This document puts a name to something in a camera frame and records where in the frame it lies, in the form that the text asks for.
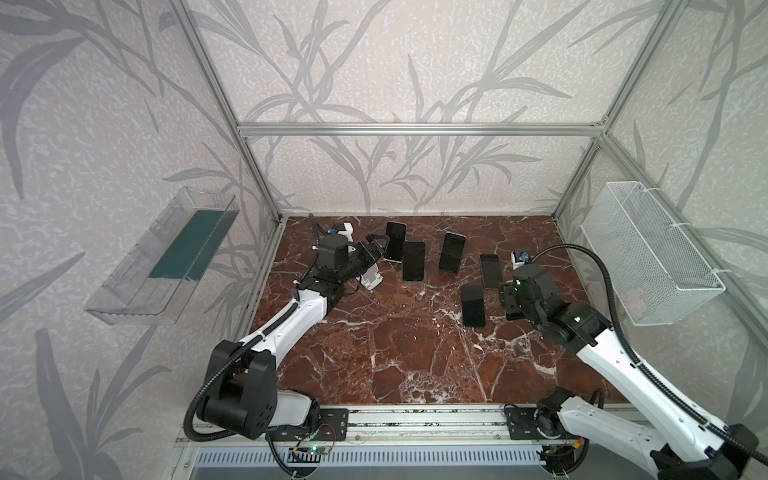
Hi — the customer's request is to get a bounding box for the purple-edged smartphone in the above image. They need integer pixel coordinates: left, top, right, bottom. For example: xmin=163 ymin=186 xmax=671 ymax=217
xmin=384 ymin=221 xmax=407 ymax=263

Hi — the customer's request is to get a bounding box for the black smartphone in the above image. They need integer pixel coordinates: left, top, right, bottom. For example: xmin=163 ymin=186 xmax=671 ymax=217
xmin=480 ymin=254 xmax=504 ymax=290
xmin=402 ymin=242 xmax=426 ymax=282
xmin=460 ymin=285 xmax=486 ymax=328

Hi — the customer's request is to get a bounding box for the green-edged smartphone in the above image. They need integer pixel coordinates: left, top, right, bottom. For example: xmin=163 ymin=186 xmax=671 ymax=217
xmin=438 ymin=232 xmax=466 ymax=274

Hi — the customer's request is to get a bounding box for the black front smartphone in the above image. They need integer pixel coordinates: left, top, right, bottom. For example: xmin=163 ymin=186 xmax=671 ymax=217
xmin=480 ymin=254 xmax=504 ymax=290

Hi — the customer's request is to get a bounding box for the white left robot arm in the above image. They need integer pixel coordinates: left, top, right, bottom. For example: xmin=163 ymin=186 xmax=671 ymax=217
xmin=183 ymin=227 xmax=390 ymax=442

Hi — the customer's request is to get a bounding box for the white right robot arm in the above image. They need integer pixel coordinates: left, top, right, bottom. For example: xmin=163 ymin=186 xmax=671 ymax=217
xmin=499 ymin=263 xmax=759 ymax=479

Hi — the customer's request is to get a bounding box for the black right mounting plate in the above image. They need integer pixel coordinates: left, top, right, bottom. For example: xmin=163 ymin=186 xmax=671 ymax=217
xmin=503 ymin=404 xmax=541 ymax=440

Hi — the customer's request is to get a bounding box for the black mounting plate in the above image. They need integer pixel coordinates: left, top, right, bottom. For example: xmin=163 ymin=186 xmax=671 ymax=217
xmin=272 ymin=407 xmax=350 ymax=442
xmin=503 ymin=404 xmax=541 ymax=440

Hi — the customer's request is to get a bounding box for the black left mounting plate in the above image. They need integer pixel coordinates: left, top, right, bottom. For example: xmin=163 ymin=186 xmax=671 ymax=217
xmin=272 ymin=407 xmax=350 ymax=442

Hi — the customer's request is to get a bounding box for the green circuit board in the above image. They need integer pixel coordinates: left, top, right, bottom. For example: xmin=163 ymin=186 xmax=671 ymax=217
xmin=291 ymin=445 xmax=333 ymax=462

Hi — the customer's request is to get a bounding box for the white wire mesh basket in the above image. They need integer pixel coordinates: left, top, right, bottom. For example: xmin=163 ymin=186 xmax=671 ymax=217
xmin=581 ymin=181 xmax=726 ymax=327

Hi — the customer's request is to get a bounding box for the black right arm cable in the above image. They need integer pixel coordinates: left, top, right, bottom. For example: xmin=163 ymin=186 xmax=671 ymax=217
xmin=530 ymin=243 xmax=768 ymax=452

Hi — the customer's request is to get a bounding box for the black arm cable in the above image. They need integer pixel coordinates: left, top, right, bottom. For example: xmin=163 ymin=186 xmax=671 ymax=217
xmin=530 ymin=243 xmax=768 ymax=452
xmin=182 ymin=212 xmax=325 ymax=443

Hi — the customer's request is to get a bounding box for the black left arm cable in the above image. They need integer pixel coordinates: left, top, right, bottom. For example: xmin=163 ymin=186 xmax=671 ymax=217
xmin=182 ymin=212 xmax=325 ymax=443

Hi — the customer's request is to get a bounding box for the aluminium frame enclosure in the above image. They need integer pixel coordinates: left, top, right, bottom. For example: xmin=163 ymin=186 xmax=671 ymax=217
xmin=159 ymin=1 xmax=767 ymax=342

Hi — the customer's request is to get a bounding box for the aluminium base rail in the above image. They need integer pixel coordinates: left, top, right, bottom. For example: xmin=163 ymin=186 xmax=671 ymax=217
xmin=173 ymin=403 xmax=679 ymax=448

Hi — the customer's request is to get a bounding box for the clear plastic wall bin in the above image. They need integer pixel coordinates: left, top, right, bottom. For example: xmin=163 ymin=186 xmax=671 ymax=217
xmin=84 ymin=187 xmax=240 ymax=326

